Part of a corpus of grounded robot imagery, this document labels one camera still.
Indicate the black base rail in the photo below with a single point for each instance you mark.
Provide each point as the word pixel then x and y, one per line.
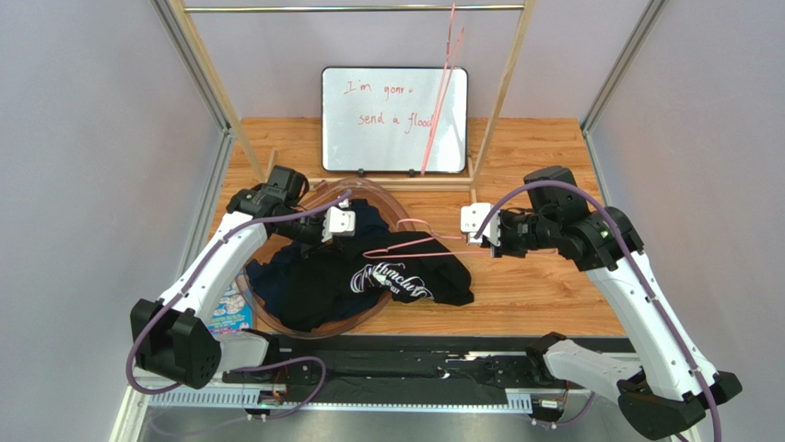
pixel 405 370

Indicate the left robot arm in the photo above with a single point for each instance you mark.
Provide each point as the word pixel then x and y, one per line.
pixel 172 344

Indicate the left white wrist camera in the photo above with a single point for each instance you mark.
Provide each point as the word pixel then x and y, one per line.
pixel 339 221

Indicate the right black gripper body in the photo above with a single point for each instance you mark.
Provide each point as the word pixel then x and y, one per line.
pixel 507 230

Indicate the whiteboard with red writing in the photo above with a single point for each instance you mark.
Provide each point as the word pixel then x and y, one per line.
pixel 377 119

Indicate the transparent brown plastic basin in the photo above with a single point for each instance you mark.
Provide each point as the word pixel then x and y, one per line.
pixel 266 272

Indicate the wooden clothes rack frame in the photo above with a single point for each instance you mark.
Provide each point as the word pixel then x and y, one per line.
pixel 414 182

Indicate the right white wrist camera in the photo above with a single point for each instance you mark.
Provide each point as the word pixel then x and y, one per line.
pixel 476 222

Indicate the aluminium frame post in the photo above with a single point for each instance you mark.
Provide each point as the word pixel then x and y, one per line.
pixel 190 46
pixel 640 32

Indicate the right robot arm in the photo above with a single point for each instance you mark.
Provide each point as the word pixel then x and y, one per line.
pixel 673 386

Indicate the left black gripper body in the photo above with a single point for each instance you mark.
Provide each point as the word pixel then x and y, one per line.
pixel 310 247

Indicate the black floral t-shirt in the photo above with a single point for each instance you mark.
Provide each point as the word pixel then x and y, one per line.
pixel 316 283

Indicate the metal hanging rod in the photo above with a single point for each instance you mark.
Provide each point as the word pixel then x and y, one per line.
pixel 348 9

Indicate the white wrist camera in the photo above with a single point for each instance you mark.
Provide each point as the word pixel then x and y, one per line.
pixel 339 221
pixel 476 222

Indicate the left aluminium frame post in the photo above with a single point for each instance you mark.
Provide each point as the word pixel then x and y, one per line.
pixel 190 46

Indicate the blue illustrated booklet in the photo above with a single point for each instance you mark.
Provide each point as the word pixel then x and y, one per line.
pixel 233 312

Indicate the right aluminium frame post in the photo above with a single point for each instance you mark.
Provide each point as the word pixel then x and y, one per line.
pixel 640 32

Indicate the pink wire hanger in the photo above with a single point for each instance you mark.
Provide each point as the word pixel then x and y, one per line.
pixel 453 47
pixel 433 236

